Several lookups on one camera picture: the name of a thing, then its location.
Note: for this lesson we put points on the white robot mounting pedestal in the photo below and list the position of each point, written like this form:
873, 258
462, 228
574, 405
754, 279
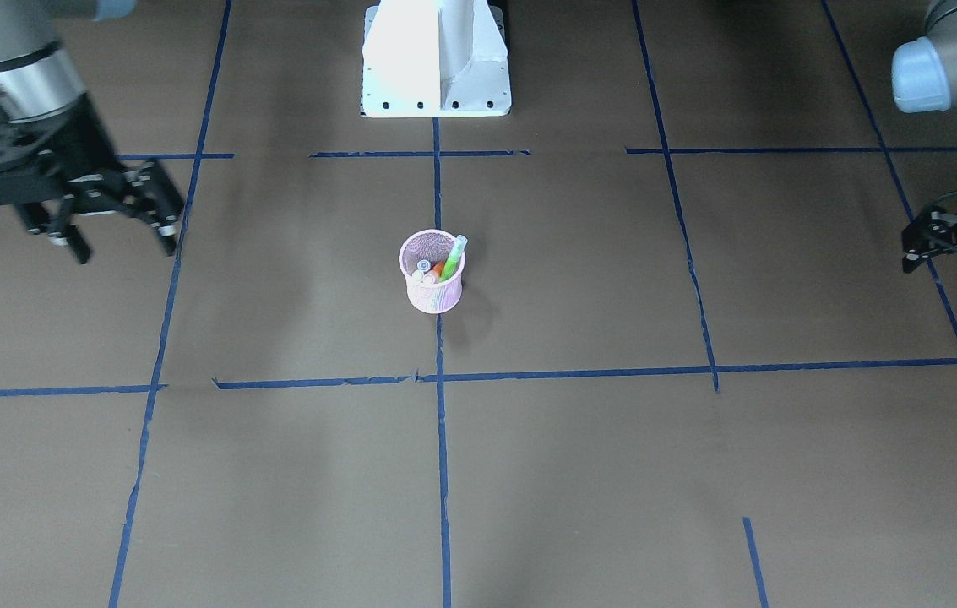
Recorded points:
436, 59

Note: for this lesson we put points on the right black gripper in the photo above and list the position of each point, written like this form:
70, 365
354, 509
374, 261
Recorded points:
92, 133

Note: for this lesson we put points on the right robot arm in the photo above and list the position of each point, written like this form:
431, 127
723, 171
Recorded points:
37, 73

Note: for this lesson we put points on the pink mesh pen holder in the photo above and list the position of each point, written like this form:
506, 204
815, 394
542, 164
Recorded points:
430, 297

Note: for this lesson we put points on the green highlighter pen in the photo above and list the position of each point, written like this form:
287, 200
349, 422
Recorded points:
453, 261

